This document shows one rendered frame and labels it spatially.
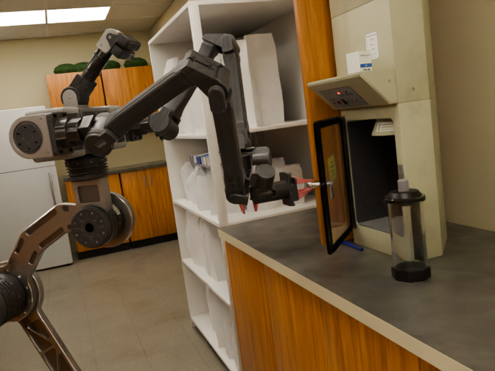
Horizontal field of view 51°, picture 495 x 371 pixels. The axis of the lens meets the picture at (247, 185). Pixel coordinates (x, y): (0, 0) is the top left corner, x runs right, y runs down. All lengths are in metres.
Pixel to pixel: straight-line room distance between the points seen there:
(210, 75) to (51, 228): 0.98
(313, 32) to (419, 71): 0.43
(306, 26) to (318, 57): 0.11
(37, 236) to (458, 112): 1.58
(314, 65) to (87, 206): 0.90
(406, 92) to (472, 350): 0.76
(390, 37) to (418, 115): 0.24
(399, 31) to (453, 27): 0.47
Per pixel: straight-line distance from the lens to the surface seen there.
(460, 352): 1.11
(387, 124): 1.66
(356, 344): 1.47
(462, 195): 2.06
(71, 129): 1.51
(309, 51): 1.84
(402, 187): 1.44
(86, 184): 1.81
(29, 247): 2.09
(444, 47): 2.05
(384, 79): 1.53
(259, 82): 2.85
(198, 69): 1.28
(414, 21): 1.61
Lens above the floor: 1.44
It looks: 8 degrees down
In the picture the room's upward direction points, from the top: 8 degrees counter-clockwise
